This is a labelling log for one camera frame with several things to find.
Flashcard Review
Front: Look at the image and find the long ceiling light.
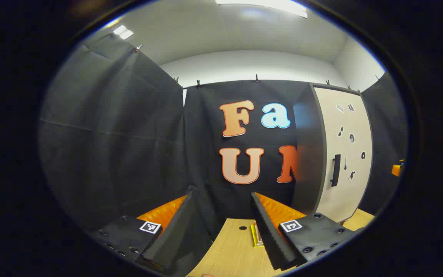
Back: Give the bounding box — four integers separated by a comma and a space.
216, 0, 308, 18

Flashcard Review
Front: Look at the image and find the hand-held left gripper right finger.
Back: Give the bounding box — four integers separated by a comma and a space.
250, 192, 360, 271

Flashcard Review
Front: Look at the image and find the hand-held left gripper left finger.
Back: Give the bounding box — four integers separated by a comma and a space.
91, 191, 198, 272

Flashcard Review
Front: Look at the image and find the white cabinet door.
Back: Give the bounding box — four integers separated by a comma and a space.
314, 87, 373, 224

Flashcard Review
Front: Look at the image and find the black door handle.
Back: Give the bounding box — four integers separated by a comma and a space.
331, 154, 341, 187

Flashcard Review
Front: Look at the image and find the small ceiling light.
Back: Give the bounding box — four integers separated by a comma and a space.
113, 25, 134, 40

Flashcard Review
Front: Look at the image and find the row of backdrop clips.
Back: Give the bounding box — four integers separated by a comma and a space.
135, 44, 381, 93

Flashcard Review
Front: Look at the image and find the dark grey cabinet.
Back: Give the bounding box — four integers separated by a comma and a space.
291, 82, 362, 216

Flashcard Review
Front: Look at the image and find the black backdrop cloth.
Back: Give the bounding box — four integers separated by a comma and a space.
39, 33, 408, 275

